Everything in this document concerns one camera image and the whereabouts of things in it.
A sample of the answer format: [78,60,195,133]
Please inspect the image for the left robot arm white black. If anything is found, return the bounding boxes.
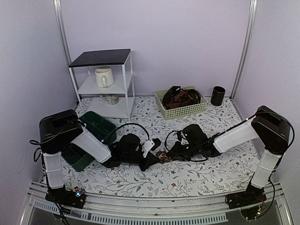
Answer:
[37,110,161,203]

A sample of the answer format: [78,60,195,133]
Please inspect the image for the pale green perforated basket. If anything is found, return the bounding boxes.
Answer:
[155,86,208,120]

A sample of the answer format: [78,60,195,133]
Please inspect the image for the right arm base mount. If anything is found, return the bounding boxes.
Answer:
[225,185,267,220]

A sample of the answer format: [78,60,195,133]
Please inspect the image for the white shelf with black top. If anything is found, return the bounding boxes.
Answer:
[68,49,135,120]

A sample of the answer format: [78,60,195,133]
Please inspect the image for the aluminium front rail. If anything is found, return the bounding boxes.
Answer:
[20,181,293,225]

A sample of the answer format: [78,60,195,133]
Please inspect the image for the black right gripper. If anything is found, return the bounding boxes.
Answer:
[166,141,201,162]

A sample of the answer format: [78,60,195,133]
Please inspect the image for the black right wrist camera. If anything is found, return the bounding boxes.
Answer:
[182,124,208,143]

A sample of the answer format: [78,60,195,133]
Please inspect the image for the right aluminium frame post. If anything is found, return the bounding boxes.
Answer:
[230,0,258,101]

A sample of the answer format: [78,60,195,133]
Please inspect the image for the dark brown rolled ties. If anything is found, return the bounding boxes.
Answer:
[162,86,201,110]

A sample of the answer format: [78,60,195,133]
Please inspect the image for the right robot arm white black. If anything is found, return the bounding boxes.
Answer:
[167,105,295,204]

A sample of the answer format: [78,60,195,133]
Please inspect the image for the left aluminium frame post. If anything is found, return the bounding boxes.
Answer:
[53,0,81,104]

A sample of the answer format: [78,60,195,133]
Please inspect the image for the aluminium frame post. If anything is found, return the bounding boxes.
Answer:
[53,0,81,104]
[230,0,258,101]

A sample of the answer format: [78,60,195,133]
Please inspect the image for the white ceramic mug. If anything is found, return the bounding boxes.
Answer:
[95,66,114,88]

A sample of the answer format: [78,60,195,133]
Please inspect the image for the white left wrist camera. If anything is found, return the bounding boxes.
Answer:
[142,138,161,158]

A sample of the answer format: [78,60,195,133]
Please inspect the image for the dark green plastic bin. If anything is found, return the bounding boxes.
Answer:
[61,111,116,172]

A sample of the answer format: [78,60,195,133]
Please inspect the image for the cream floral patterned tie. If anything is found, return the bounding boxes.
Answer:
[156,151,173,164]

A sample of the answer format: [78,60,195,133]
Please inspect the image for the floral patterned table mat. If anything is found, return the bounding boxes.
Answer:
[62,97,259,198]

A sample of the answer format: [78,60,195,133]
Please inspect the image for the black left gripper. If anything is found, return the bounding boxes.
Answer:
[122,151,161,173]

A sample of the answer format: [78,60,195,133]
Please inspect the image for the black cylindrical cup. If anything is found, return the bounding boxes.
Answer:
[210,86,225,106]

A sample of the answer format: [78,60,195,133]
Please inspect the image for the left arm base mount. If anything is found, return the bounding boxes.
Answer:
[45,186,86,209]

